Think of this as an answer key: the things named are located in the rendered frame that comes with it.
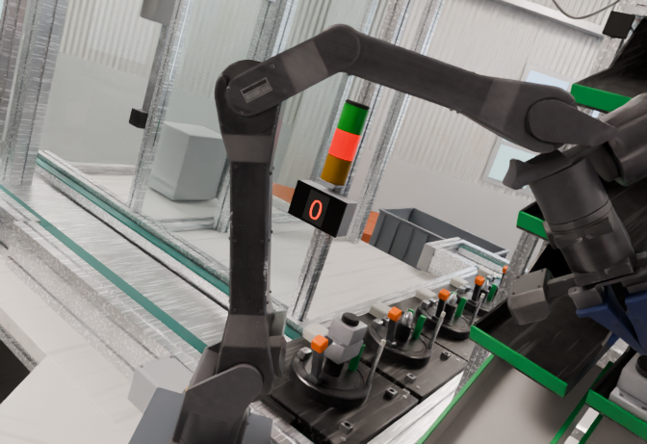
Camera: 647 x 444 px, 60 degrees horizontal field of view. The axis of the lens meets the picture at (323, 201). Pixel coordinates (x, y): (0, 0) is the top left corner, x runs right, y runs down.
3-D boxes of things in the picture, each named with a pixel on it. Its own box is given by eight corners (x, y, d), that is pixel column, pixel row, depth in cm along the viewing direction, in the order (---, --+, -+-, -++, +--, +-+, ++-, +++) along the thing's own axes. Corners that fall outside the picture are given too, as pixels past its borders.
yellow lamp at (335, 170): (335, 185, 103) (344, 161, 102) (315, 175, 106) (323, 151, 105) (349, 186, 107) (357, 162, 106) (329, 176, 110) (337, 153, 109)
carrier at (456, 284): (501, 344, 139) (520, 300, 137) (419, 299, 152) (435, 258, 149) (526, 325, 159) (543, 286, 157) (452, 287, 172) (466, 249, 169)
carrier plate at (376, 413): (342, 464, 78) (347, 452, 77) (226, 372, 90) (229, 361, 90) (415, 409, 98) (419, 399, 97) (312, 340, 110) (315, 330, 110)
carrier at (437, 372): (419, 406, 99) (443, 345, 96) (316, 338, 111) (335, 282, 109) (466, 370, 119) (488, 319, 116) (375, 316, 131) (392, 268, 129)
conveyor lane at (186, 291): (323, 515, 80) (345, 458, 78) (33, 261, 123) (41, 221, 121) (409, 442, 104) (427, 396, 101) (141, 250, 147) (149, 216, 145)
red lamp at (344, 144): (344, 160, 102) (352, 135, 101) (323, 151, 105) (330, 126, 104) (357, 161, 106) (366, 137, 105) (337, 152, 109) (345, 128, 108)
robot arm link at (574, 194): (506, 169, 48) (606, 119, 47) (490, 165, 54) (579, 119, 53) (540, 239, 49) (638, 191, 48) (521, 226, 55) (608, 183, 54)
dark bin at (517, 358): (561, 400, 64) (576, 353, 60) (468, 339, 73) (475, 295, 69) (661, 294, 80) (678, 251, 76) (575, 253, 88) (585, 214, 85)
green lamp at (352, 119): (352, 134, 101) (361, 108, 100) (331, 125, 104) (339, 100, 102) (366, 137, 105) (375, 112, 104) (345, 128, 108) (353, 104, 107)
